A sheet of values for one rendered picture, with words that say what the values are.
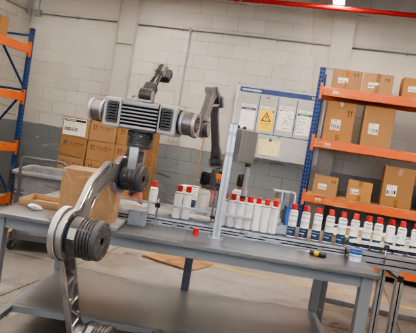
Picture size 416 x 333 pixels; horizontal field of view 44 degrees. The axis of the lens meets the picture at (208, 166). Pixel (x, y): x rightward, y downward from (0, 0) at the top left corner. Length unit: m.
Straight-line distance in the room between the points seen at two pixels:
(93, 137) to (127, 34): 2.21
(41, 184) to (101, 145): 1.54
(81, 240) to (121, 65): 6.17
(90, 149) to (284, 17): 3.33
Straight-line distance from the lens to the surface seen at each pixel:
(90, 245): 2.24
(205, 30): 7.99
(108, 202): 2.84
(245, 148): 3.02
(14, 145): 7.61
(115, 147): 6.61
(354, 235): 3.27
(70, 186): 2.87
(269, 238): 3.17
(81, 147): 6.76
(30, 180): 5.36
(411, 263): 3.38
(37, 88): 8.94
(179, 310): 3.65
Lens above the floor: 1.39
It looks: 3 degrees down
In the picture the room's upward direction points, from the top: 9 degrees clockwise
